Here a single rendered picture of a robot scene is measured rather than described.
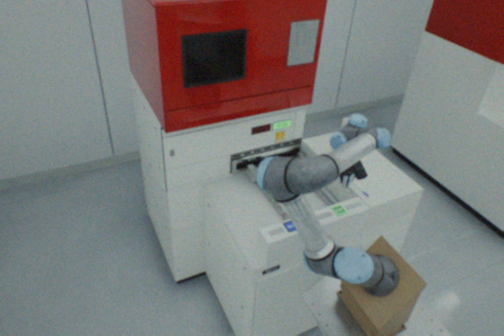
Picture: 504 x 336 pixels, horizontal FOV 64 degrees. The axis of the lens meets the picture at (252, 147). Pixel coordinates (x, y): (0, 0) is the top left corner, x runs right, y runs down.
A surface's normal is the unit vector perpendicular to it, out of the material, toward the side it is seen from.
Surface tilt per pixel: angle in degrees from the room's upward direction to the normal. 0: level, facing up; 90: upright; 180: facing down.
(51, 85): 90
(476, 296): 0
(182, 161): 90
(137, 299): 0
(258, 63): 90
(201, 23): 90
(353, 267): 45
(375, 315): 49
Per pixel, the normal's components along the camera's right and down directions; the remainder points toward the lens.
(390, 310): -0.65, -0.38
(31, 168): 0.44, 0.53
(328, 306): 0.05, -0.82
